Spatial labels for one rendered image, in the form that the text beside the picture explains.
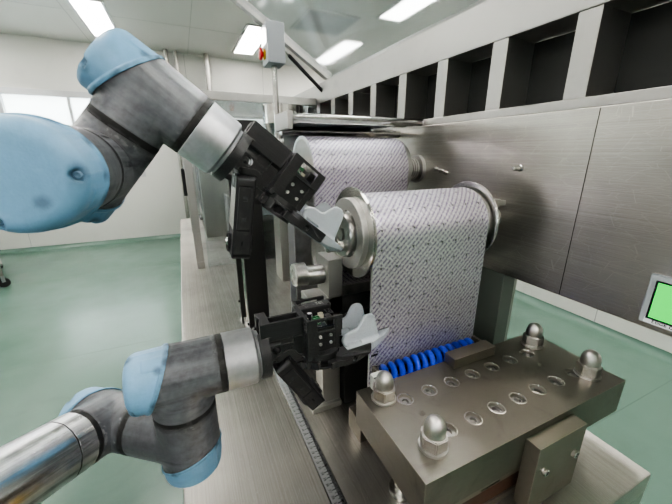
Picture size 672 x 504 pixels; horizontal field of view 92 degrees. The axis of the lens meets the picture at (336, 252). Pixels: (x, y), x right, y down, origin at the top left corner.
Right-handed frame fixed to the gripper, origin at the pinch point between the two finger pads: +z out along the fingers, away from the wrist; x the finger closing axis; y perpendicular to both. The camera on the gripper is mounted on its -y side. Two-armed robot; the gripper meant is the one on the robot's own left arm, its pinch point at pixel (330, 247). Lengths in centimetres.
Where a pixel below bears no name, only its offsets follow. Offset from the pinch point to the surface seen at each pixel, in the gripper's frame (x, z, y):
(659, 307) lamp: -27.2, 31.3, 18.7
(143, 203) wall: 551, -22, -102
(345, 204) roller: 1.3, -1.6, 7.0
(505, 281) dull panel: -3.4, 36.1, 15.5
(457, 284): -5.2, 22.6, 8.0
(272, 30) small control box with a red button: 53, -23, 39
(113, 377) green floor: 173, 20, -144
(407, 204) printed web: -3.0, 5.2, 12.6
